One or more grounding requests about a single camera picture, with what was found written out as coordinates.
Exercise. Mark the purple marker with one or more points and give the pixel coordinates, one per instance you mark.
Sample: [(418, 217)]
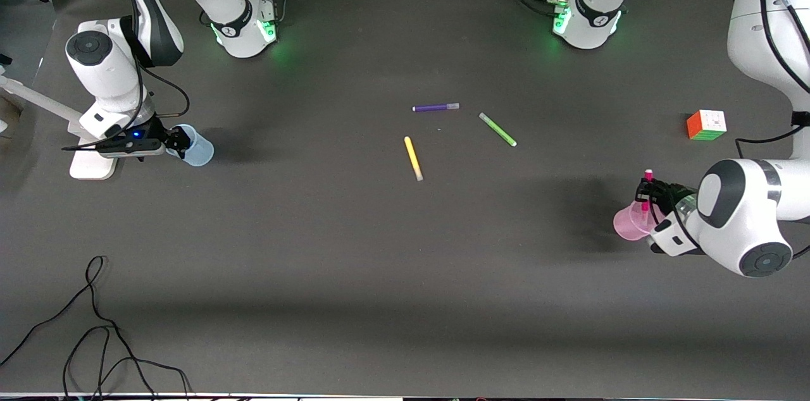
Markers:
[(433, 107)]

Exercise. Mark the colourful puzzle cube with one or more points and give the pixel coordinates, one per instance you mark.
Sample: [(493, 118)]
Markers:
[(707, 125)]

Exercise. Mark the dark grey table cover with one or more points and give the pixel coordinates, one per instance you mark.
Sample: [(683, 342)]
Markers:
[(405, 293)]

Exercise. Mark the yellow marker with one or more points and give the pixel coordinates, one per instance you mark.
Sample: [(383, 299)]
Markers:
[(413, 159)]

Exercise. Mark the light blue plastic cup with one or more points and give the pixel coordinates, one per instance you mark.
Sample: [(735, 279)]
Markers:
[(201, 153)]

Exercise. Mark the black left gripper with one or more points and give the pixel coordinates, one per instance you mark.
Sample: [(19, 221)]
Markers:
[(666, 194)]

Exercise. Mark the green marker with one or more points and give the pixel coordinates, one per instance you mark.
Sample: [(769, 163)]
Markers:
[(498, 129)]

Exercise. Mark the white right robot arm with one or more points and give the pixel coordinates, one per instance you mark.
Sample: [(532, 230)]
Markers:
[(107, 78)]

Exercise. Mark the pink marker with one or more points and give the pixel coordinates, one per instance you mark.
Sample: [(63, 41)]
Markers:
[(648, 174)]

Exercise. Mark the white stand with base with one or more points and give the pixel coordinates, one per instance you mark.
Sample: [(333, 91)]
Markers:
[(95, 167)]

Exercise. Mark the pink plastic cup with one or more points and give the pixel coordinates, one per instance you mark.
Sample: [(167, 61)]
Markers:
[(626, 224)]

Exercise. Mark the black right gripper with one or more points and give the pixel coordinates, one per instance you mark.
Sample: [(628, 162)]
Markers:
[(161, 133)]

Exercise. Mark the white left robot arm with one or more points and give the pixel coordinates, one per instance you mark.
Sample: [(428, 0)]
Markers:
[(747, 224)]

